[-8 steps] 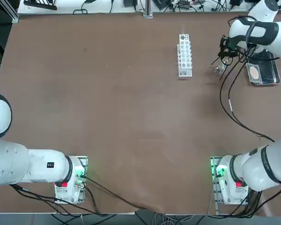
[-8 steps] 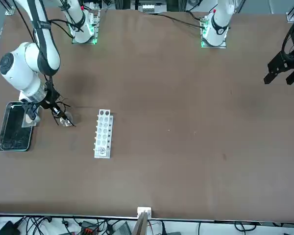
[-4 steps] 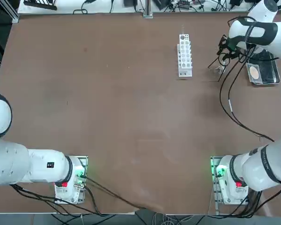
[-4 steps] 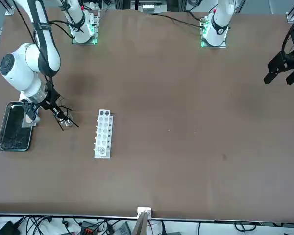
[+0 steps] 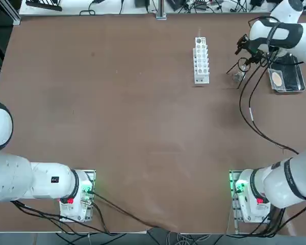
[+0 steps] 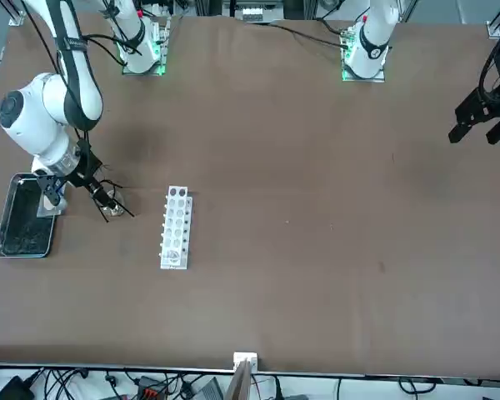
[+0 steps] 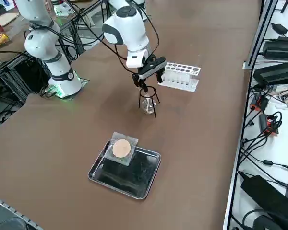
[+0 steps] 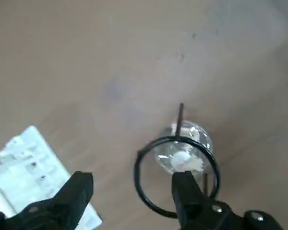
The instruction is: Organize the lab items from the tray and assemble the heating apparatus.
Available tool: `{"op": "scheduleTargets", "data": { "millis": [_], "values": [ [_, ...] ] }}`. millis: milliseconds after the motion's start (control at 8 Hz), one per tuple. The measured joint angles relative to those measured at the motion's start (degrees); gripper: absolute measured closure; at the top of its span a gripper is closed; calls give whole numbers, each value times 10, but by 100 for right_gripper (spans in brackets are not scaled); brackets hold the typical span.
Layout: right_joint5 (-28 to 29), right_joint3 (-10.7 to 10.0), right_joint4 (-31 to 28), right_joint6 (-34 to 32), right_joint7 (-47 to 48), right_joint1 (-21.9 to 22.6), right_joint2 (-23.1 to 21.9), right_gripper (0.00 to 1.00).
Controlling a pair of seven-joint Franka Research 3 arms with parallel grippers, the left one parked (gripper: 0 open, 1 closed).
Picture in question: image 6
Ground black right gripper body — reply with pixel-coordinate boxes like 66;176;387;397
71;139;106;189

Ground clear glass flask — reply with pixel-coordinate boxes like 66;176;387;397
102;194;126;218

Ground wire gauze with ceramic centre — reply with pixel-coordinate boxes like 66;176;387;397
36;182;68;218

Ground shiny steel tray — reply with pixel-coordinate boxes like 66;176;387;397
0;172;64;259

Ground white test tube rack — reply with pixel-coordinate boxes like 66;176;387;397
158;185;194;271

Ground orange and black device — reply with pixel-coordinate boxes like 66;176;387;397
135;376;168;398

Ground grey power adapter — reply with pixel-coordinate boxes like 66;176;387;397
190;377;227;400

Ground black wrist mount block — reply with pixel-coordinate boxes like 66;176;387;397
35;174;68;208

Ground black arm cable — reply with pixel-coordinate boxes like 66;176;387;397
81;0;145;68
19;0;68;78

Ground black base cable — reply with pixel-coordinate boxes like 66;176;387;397
249;22;348;50

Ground aluminium profile post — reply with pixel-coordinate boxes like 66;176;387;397
227;352;259;400

